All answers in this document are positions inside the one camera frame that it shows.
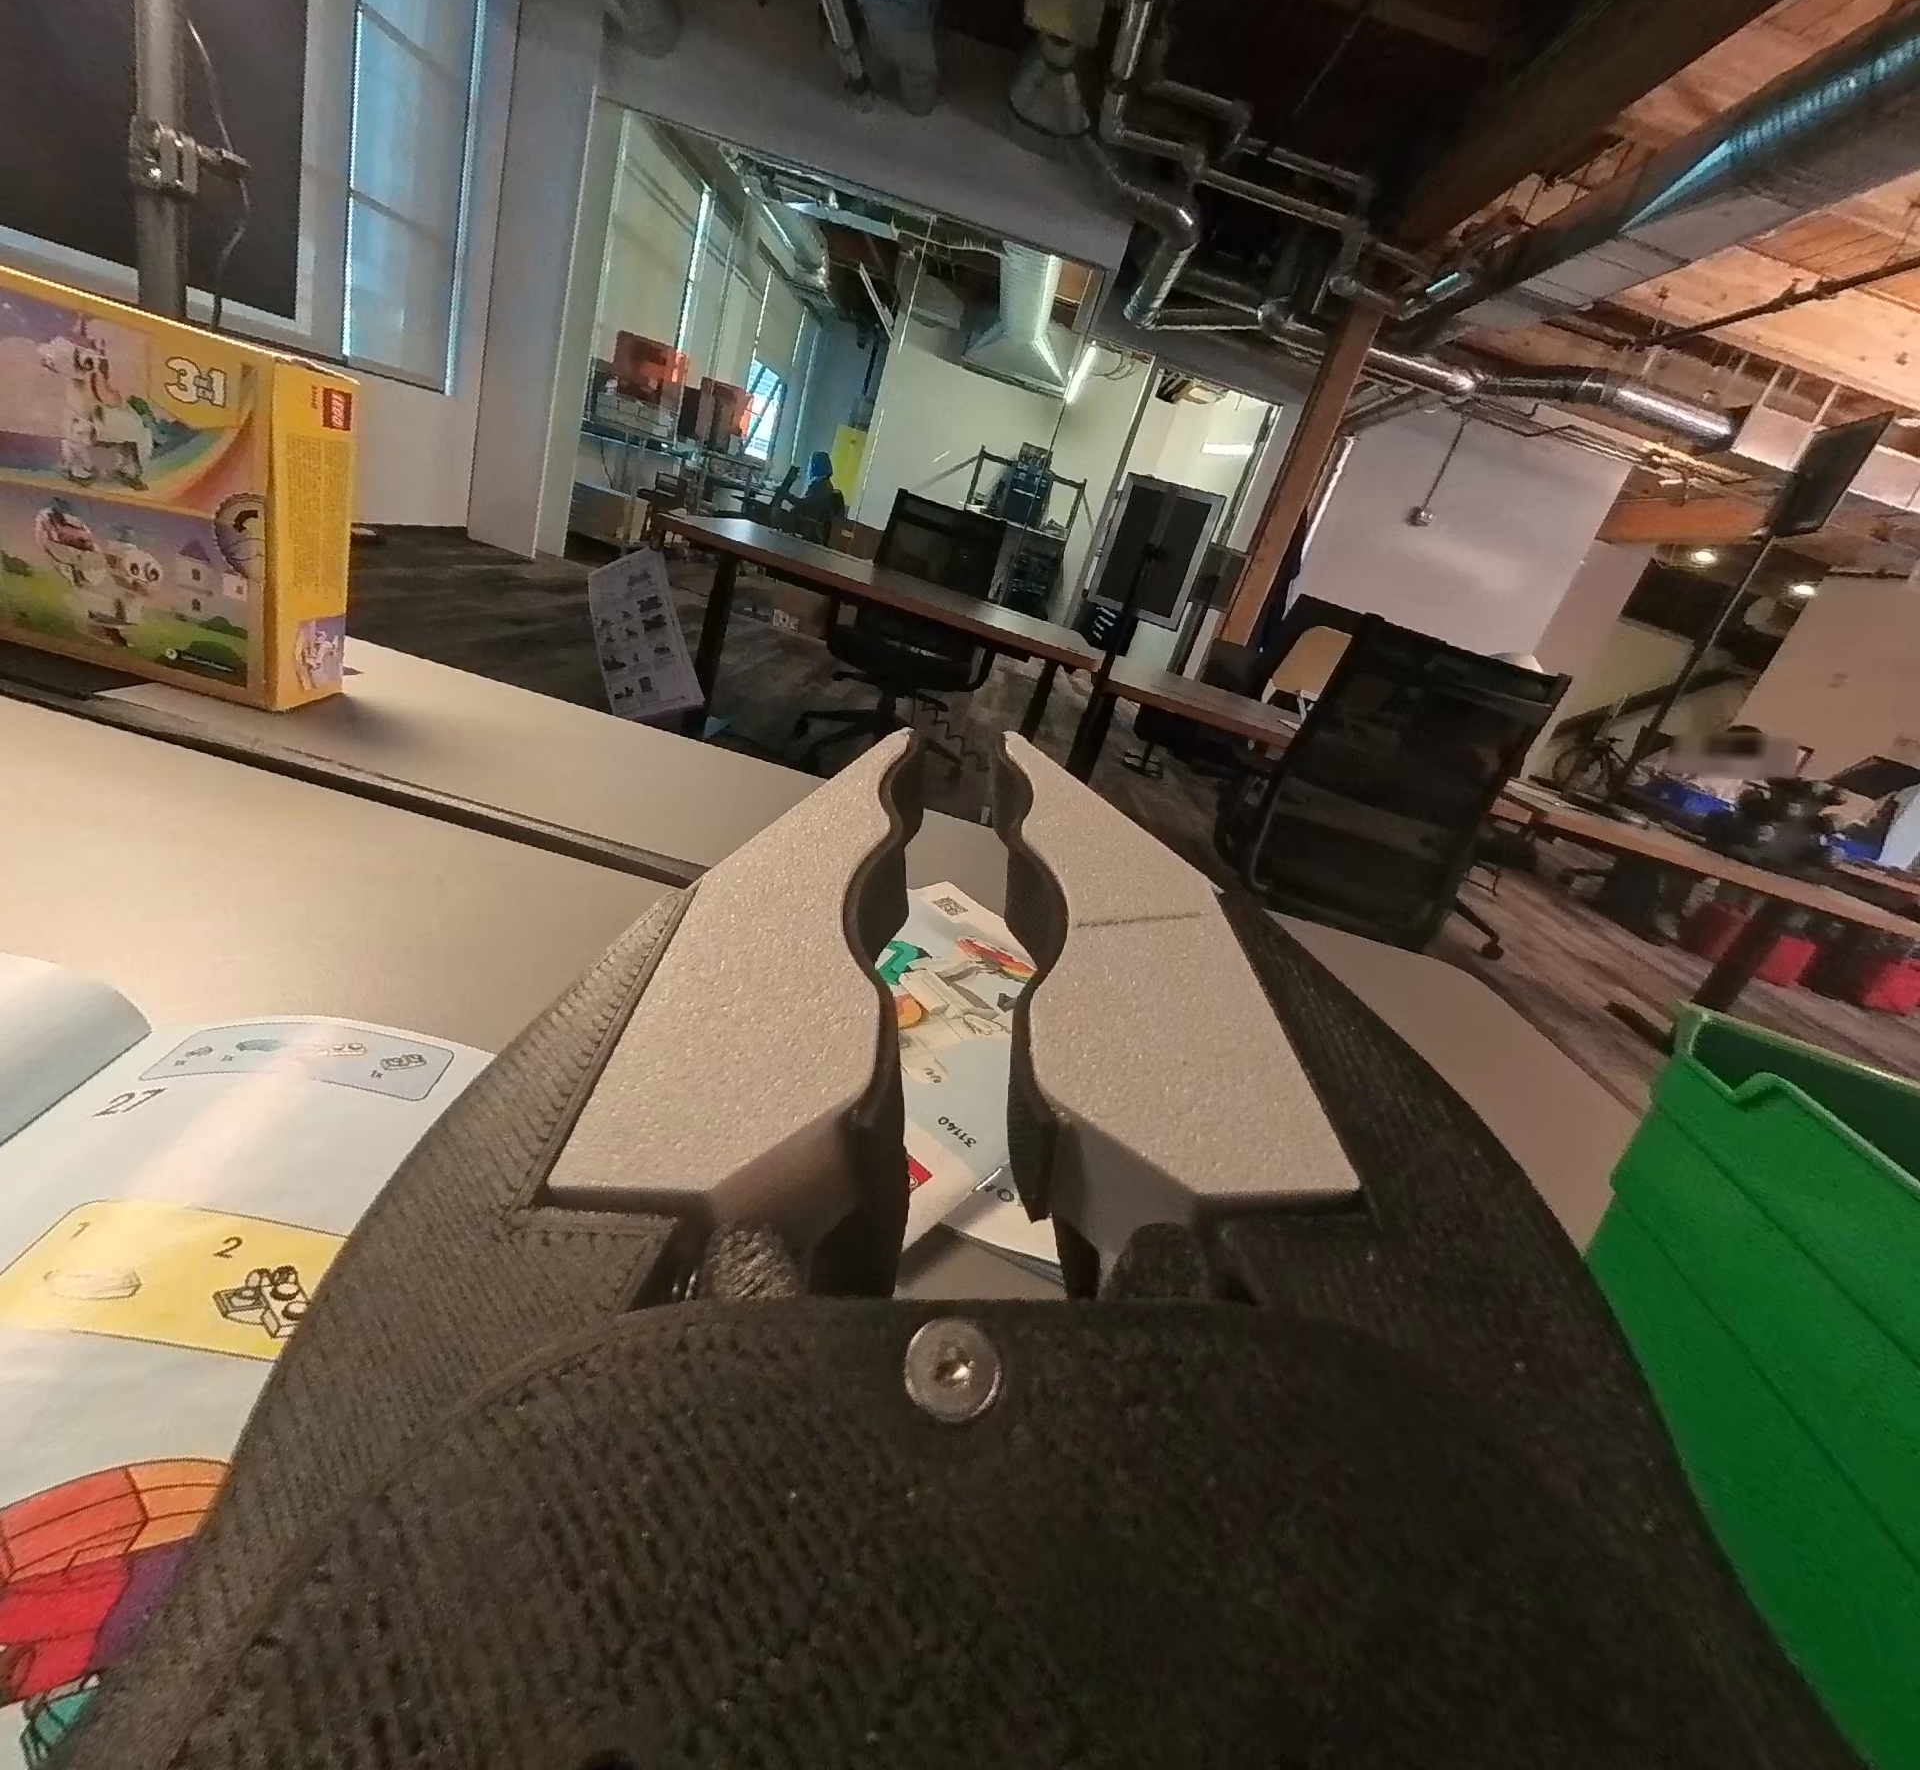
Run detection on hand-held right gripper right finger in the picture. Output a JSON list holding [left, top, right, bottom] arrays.
[[986, 729, 1366, 1301]]

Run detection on black mesh chair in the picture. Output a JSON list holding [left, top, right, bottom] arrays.
[[1212, 615, 1572, 960]]

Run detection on white diagram sheet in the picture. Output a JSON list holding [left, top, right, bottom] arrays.
[[588, 547, 708, 722]]

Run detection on open lego instruction booklet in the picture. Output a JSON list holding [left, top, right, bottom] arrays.
[[0, 951, 498, 1770]]

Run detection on monitor on pole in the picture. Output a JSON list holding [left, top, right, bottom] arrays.
[[1641, 413, 1894, 812]]

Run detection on metal shelf rack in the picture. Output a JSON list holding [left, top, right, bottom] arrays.
[[976, 443, 1088, 609]]

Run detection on closed colourful instruction booklet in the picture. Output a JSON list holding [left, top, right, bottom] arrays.
[[898, 882, 1061, 1265]]

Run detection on black equipment cabinet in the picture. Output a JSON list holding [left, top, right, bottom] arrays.
[[1083, 472, 1224, 632]]

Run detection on silver pipe run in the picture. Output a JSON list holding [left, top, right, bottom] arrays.
[[1102, 0, 1486, 331]]

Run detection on green plastic bin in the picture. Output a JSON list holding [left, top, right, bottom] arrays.
[[1584, 1003, 1920, 1770]]

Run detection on wooden support post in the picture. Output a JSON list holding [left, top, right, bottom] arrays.
[[1214, 299, 1389, 646]]

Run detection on black screen panel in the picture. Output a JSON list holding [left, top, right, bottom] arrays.
[[0, 0, 316, 319]]

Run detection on light stand pole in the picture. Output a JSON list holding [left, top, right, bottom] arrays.
[[128, 0, 249, 316]]

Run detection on dark wooden office table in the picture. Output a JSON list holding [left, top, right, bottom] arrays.
[[652, 514, 1103, 750], [1102, 667, 1298, 782]]

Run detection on large grid window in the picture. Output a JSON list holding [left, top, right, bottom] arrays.
[[344, 0, 498, 391]]

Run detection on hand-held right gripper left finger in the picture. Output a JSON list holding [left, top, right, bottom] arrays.
[[545, 727, 922, 1298]]

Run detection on thin silver air duct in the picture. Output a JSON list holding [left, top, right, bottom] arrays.
[[1357, 345, 1756, 450]]

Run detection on yellow lego box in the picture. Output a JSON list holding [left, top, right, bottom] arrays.
[[0, 268, 362, 710]]

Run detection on spiral silver air duct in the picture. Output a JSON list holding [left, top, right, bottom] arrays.
[[1619, 0, 1920, 243]]

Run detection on black wheeled office chair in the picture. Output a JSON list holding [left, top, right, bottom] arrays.
[[791, 487, 1010, 760]]

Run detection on beige chair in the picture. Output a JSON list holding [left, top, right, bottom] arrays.
[[1277, 621, 1359, 720]]

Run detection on metal range hood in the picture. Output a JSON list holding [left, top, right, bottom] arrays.
[[958, 252, 1103, 391]]

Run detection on long wooden workbench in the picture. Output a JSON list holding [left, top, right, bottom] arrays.
[[1499, 776, 1920, 1015]]

